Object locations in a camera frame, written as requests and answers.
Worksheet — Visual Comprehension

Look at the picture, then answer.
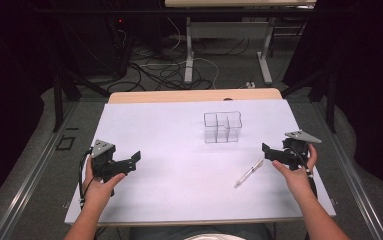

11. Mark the person's left hand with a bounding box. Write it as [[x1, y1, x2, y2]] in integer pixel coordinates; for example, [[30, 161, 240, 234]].
[[82, 159, 127, 209]]

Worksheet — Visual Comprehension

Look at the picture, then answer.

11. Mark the white table sheet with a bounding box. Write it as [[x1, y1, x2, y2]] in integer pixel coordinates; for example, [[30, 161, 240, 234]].
[[64, 99, 337, 225]]

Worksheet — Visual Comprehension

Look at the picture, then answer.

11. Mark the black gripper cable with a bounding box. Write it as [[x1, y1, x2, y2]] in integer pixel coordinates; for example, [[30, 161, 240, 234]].
[[77, 149, 95, 209], [290, 145, 319, 201]]

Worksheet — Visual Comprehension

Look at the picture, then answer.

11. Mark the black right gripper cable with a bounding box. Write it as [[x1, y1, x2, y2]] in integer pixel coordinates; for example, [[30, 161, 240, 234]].
[[290, 145, 319, 201]]

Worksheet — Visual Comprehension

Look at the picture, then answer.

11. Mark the clear plastic pen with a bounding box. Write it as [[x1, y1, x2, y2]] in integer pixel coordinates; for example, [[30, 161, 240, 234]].
[[234, 158, 265, 189]]

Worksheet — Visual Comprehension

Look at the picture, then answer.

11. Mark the person's right hand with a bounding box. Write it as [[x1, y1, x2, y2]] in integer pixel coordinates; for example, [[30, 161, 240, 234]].
[[272, 143, 319, 201]]

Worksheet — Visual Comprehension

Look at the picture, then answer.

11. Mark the black metal stand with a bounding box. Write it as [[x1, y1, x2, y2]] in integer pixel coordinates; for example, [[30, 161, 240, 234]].
[[50, 66, 112, 133], [280, 64, 338, 134]]

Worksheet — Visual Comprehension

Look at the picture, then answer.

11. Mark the clear acrylic organizer box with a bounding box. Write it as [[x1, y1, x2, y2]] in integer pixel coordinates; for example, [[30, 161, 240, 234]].
[[203, 110, 244, 145]]

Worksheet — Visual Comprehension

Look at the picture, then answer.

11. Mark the white desk with metal legs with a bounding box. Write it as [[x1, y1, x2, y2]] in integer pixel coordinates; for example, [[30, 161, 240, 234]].
[[164, 0, 317, 86]]

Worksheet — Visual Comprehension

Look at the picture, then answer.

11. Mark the tangle of floor cables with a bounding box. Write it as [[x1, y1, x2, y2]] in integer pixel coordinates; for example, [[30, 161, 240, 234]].
[[107, 16, 252, 93]]

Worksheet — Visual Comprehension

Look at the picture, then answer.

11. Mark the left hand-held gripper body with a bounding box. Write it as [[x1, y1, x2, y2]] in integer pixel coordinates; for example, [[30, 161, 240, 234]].
[[90, 139, 137, 184]]

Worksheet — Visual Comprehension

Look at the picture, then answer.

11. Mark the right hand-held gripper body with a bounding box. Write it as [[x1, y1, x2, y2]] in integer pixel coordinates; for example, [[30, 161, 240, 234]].
[[270, 130, 323, 171]]

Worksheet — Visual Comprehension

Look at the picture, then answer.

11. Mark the black computer tower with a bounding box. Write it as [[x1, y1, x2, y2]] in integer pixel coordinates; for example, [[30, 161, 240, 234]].
[[107, 14, 132, 79]]

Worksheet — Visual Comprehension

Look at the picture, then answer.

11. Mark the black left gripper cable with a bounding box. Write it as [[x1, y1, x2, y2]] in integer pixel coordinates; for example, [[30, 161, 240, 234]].
[[77, 149, 95, 209]]

